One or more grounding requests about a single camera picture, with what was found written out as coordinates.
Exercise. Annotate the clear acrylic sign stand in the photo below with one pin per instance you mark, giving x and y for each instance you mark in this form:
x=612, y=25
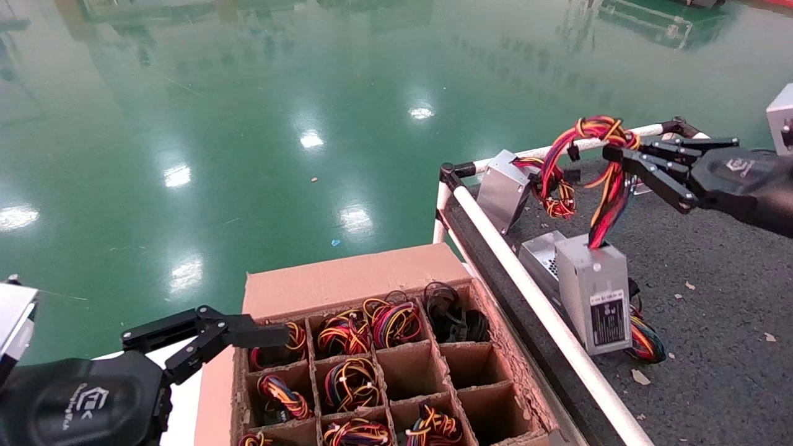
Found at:
x=641, y=188

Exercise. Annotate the thin white frame pipe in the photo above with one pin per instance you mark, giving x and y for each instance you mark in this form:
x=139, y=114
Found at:
x=483, y=166

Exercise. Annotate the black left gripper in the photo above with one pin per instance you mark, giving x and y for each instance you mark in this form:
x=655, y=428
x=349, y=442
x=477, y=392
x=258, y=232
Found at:
x=80, y=402

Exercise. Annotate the dark grey table mat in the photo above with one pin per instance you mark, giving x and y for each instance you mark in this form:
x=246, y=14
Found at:
x=712, y=341

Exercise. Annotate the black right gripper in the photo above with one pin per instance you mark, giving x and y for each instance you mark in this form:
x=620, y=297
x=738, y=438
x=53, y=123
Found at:
x=743, y=179

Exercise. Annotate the black pipe joint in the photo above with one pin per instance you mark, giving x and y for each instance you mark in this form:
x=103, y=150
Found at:
x=451, y=173
x=681, y=127

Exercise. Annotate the short white frame post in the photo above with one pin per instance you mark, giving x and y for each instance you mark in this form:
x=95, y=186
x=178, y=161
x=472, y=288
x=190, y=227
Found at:
x=441, y=214

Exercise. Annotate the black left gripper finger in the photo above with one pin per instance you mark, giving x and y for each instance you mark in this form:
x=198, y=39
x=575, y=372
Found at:
x=254, y=334

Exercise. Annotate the cardboard box with dividers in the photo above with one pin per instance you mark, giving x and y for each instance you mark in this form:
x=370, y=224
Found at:
x=347, y=279

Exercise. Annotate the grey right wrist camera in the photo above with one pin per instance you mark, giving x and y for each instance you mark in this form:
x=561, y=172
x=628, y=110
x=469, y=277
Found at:
x=780, y=118

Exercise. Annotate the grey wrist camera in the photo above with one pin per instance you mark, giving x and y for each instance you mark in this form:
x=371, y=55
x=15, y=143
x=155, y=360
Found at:
x=780, y=118
x=12, y=316

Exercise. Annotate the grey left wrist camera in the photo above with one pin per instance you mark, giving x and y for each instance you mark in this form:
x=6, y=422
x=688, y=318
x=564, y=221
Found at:
x=12, y=316

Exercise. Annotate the long white frame pipe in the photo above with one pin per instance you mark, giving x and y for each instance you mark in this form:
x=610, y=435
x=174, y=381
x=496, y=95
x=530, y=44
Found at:
x=495, y=238

